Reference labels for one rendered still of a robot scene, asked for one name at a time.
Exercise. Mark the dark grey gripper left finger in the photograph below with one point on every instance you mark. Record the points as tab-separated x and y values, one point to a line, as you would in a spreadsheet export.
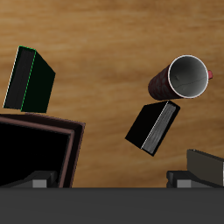
40	180

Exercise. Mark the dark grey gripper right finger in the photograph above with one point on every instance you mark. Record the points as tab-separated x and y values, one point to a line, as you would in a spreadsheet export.
180	179

